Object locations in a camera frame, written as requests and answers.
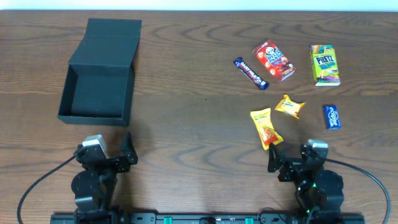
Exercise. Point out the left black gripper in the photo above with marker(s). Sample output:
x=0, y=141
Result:
x=112, y=162

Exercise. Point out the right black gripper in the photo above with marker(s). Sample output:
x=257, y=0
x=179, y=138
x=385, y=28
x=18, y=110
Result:
x=290, y=166

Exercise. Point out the small yellow lemon snack packet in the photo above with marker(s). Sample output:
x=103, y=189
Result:
x=287, y=106

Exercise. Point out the black gift box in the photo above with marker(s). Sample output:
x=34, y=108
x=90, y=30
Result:
x=98, y=89

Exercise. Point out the red Hello Panda box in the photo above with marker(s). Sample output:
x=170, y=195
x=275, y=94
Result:
x=274, y=60

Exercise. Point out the Dairy Milk chocolate bar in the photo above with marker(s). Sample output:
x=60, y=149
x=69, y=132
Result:
x=251, y=74

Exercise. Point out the green Pretz box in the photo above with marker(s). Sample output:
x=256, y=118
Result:
x=324, y=65

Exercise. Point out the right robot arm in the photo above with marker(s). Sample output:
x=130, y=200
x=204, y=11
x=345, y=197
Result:
x=319, y=192

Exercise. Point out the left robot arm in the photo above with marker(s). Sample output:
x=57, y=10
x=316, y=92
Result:
x=94, y=187

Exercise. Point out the long yellow Julie's snack packet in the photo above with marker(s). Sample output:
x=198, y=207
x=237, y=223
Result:
x=265, y=128

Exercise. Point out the blue Eclipse mint tin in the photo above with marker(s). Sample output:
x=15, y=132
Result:
x=331, y=116

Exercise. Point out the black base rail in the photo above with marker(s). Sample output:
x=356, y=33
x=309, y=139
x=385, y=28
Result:
x=151, y=218

